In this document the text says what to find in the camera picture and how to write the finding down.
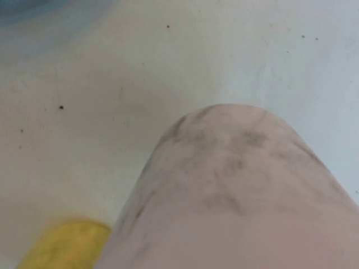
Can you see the pink plastic cup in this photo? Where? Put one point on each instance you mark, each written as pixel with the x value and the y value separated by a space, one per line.
pixel 238 196

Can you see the yellow plastic cup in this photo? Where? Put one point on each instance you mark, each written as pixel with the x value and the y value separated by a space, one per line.
pixel 64 246

